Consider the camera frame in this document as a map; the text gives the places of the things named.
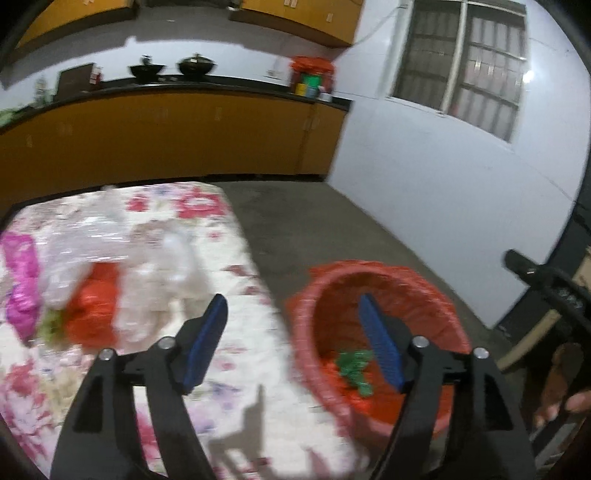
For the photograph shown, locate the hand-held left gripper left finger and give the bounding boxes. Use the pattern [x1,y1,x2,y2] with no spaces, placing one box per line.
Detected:
[50,294,229,480]

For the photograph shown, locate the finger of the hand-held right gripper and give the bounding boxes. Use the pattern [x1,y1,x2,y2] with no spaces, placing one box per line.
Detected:
[504,249,555,296]

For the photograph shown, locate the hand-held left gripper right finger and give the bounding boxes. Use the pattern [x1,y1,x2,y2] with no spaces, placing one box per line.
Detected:
[358,294,539,480]

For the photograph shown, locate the green snack wrapper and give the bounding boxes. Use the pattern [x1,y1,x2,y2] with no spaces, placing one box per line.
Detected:
[335,349,376,397]
[39,309,70,344]

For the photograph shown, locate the clear plastic bag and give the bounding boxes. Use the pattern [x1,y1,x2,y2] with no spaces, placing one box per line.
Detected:
[113,222,208,344]

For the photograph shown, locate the red plastic waste basket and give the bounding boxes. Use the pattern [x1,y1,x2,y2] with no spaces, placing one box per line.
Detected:
[284,261,472,437]

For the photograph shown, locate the red plastic bag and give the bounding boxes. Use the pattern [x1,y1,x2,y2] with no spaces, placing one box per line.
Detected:
[62,263,123,347]

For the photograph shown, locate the pink plastic bag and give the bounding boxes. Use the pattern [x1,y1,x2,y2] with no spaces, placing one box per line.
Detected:
[0,231,42,337]

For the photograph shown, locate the person's right hand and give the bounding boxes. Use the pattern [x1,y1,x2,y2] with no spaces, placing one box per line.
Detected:
[533,344,591,428]

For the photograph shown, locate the floral tablecloth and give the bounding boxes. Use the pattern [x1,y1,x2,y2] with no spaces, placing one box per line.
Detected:
[0,182,365,478]

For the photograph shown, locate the cream wooden furniture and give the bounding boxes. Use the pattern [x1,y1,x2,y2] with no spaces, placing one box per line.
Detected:
[499,244,591,374]

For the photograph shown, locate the barred window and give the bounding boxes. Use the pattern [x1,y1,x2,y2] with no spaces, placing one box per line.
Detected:
[388,0,529,144]

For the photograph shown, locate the wooden base cabinets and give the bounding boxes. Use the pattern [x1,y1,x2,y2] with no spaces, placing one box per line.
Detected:
[0,90,354,217]

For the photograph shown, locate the black kitchen countertop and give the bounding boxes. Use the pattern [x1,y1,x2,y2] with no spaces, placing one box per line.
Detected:
[0,74,354,134]

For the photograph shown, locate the black wok with lid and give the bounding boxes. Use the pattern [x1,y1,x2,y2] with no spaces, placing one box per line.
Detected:
[177,53,219,77]

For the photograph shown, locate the red bag on containers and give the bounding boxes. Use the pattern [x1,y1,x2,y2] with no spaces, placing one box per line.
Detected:
[289,55,335,77]

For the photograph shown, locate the brown board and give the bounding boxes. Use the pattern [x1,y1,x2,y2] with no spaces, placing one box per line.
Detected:
[56,63,96,97]

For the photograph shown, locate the white wall cable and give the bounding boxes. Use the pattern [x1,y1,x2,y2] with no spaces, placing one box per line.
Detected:
[353,4,411,47]

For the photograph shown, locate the wooden wall cabinets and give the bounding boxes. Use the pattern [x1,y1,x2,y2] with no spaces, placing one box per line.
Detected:
[14,0,365,51]

